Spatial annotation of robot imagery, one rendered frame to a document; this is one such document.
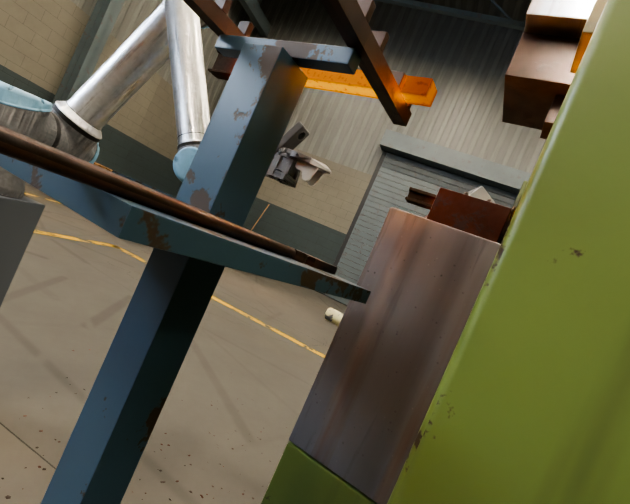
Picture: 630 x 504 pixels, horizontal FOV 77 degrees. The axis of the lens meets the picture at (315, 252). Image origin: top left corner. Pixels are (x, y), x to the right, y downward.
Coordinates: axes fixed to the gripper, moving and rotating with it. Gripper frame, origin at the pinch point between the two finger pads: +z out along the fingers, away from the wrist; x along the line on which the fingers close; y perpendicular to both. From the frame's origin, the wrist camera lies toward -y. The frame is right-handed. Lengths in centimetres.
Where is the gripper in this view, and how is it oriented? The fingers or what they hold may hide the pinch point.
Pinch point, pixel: (327, 168)
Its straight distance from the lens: 102.7
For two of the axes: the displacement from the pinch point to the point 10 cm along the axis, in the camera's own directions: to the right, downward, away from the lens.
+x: -4.0, -1.8, -9.0
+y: -4.0, 9.1, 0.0
